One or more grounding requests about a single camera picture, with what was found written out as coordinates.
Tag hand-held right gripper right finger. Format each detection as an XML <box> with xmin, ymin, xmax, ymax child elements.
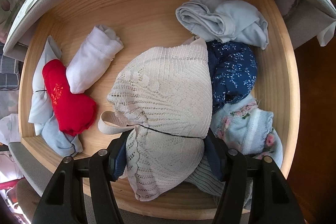
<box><xmin>203</xmin><ymin>128</ymin><xmax>306</xmax><ymax>224</ymax></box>

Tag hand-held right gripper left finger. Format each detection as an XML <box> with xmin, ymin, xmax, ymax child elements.
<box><xmin>31</xmin><ymin>132</ymin><xmax>132</xmax><ymax>224</ymax></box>

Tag grey sock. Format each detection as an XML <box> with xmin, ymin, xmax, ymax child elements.
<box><xmin>184</xmin><ymin>158</ymin><xmax>252</xmax><ymax>210</ymax></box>

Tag light blue underwear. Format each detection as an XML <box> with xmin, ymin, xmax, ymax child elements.
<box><xmin>41</xmin><ymin>111</ymin><xmax>84</xmax><ymax>157</ymax></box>

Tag red sock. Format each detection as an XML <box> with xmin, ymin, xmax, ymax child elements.
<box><xmin>42</xmin><ymin>59</ymin><xmax>97</xmax><ymax>136</ymax></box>

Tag beige socks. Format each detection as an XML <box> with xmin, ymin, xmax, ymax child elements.
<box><xmin>98</xmin><ymin>36</ymin><xmax>213</xmax><ymax>202</ymax></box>

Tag pale blue underwear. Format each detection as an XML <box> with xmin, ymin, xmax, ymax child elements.
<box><xmin>28</xmin><ymin>35</ymin><xmax>63</xmax><ymax>135</ymax></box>

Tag wooden drawer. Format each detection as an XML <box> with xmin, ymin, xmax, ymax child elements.
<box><xmin>8</xmin><ymin>0</ymin><xmax>301</xmax><ymax>224</ymax></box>

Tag blue underwear with pink roses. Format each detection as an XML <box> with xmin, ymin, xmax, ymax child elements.
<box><xmin>210</xmin><ymin>99</ymin><xmax>284</xmax><ymax>169</ymax></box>

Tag navy floral underwear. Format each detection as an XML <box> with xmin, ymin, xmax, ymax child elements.
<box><xmin>207</xmin><ymin>41</ymin><xmax>258</xmax><ymax>113</ymax></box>

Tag white rolled underwear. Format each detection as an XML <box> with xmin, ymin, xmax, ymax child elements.
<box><xmin>66</xmin><ymin>25</ymin><xmax>124</xmax><ymax>94</ymax></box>

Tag blue-grey folded underwear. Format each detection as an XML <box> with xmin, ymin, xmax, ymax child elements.
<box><xmin>175</xmin><ymin>0</ymin><xmax>269</xmax><ymax>50</ymax></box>

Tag white floral bedding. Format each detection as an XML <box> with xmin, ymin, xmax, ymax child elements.
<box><xmin>0</xmin><ymin>89</ymin><xmax>21</xmax><ymax>146</ymax></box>

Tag plaid bedding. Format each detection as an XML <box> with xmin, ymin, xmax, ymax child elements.
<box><xmin>0</xmin><ymin>55</ymin><xmax>20</xmax><ymax>89</ymax></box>

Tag pink leaf-print curtain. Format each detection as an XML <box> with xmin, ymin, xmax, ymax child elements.
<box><xmin>0</xmin><ymin>0</ymin><xmax>27</xmax><ymax>41</ymax></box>

